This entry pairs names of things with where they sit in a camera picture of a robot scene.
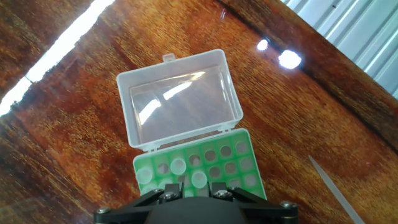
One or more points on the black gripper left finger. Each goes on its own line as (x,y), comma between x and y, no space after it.
(161,196)

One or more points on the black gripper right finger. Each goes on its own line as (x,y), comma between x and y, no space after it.
(230,195)

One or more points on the green clear pipette tip box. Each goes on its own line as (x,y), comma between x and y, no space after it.
(180,102)

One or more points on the glossy brown wooden board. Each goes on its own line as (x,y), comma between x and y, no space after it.
(311,109)

